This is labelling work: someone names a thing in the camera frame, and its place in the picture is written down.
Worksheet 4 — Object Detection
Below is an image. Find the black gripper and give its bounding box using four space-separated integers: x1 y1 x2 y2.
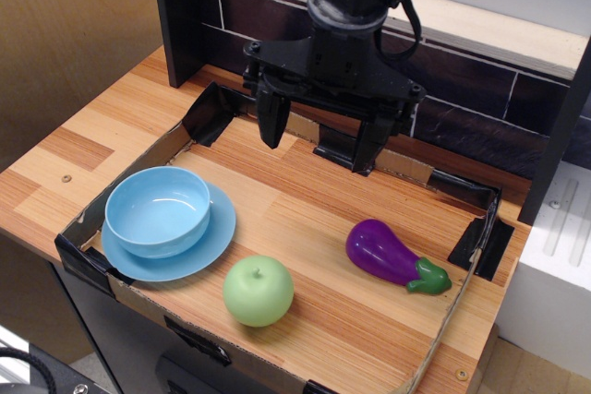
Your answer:
243 29 426 173

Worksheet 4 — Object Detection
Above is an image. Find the light blue bowl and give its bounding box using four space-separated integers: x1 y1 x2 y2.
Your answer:
104 166 211 259

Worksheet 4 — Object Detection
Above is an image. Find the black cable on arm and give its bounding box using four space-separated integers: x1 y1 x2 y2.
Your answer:
373 0 424 63

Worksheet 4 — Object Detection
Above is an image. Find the purple toy eggplant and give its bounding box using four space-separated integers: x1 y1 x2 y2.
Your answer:
345 219 452 295

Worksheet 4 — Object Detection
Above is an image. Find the green toy apple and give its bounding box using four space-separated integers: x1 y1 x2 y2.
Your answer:
223 256 295 328

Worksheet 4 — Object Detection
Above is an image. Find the cardboard fence with black tape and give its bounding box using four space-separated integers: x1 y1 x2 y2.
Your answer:
55 85 511 393

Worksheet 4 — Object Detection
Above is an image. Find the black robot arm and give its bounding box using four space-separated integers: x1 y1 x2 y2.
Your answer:
243 0 426 173

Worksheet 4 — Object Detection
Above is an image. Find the white ribbed appliance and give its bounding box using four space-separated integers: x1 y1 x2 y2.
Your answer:
496 162 590 377

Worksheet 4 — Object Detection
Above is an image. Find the dark wooden backboard frame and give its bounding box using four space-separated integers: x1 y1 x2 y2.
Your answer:
157 0 590 220

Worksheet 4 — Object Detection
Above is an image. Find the black cable lower left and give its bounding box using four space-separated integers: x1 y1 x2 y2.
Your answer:
0 346 57 393

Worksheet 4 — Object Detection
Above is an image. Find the light blue plate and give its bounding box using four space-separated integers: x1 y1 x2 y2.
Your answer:
102 182 236 282

